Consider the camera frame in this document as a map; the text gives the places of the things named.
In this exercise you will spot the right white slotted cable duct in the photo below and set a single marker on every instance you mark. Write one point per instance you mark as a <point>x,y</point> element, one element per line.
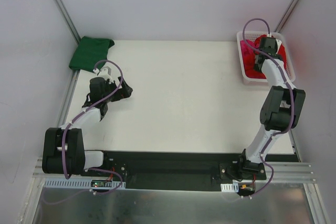
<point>230,188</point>

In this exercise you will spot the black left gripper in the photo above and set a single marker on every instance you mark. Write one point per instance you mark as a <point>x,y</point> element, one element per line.
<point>115,91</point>

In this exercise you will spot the pink t shirt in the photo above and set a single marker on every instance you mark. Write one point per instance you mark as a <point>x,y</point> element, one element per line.
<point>248,56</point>

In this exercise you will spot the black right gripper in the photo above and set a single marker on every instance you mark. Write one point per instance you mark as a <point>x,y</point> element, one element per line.
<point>269,42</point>

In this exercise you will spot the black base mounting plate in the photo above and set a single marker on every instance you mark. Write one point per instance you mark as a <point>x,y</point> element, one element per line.
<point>176,171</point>

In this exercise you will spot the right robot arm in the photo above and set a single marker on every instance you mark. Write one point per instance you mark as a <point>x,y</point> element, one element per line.
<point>280,111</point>

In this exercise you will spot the left white slotted cable duct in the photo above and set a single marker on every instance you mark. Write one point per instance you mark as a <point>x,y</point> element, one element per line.
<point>83,184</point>

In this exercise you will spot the red t shirt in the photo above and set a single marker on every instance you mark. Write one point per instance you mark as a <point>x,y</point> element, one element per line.
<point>281,49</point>

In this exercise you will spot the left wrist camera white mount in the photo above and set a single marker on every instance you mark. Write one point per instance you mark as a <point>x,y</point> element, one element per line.
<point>105,73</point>

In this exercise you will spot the aluminium frame rail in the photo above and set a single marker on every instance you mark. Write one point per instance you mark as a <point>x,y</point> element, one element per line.
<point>283,172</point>

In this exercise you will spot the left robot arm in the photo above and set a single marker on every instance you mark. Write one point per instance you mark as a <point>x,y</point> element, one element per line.
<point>64,151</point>

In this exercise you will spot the folded green t shirt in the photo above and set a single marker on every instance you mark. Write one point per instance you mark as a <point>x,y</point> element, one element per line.
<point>89,52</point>

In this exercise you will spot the white slotted cable duct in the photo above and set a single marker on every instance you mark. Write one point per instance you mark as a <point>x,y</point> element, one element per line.
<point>230,188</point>
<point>83,184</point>

